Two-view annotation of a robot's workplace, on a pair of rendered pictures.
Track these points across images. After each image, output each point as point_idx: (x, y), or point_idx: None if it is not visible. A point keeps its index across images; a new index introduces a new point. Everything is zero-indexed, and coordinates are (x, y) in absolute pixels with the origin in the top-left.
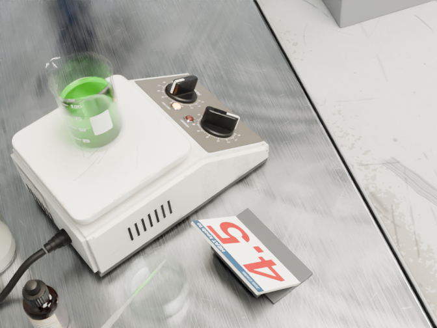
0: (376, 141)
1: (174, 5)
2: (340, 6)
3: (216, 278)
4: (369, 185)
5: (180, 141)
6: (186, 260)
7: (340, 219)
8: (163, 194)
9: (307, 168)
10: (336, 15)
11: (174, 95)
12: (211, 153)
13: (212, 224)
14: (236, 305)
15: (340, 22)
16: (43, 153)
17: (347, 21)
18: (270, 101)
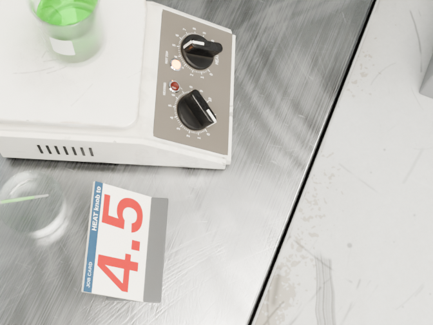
0: (332, 232)
1: None
2: (430, 77)
3: (86, 237)
4: (283, 267)
5: (128, 111)
6: (80, 200)
7: (229, 275)
8: (84, 142)
9: (251, 206)
10: (424, 79)
11: (185, 52)
12: (154, 138)
13: (113, 195)
14: (79, 274)
15: (421, 89)
16: (15, 24)
17: (429, 93)
18: (285, 114)
